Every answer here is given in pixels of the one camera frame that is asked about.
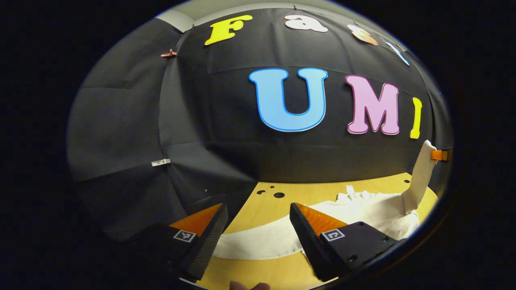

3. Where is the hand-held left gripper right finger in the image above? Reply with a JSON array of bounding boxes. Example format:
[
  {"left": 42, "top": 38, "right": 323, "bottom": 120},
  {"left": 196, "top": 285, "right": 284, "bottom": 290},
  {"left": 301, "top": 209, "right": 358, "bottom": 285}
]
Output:
[{"left": 289, "top": 202, "right": 404, "bottom": 282}]

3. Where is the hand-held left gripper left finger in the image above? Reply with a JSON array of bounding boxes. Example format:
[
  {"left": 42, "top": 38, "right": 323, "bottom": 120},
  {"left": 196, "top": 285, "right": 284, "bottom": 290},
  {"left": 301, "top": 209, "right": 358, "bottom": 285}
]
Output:
[{"left": 137, "top": 203, "right": 229, "bottom": 282}]

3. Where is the cream white sweater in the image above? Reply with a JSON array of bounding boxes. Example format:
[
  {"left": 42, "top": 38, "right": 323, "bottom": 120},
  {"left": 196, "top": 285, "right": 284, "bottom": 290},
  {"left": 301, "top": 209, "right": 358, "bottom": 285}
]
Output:
[{"left": 213, "top": 140, "right": 438, "bottom": 260}]

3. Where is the black backdrop cloth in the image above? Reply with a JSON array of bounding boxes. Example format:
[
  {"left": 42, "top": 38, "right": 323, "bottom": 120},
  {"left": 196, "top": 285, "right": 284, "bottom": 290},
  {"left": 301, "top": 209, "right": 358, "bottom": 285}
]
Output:
[{"left": 67, "top": 4, "right": 452, "bottom": 242}]

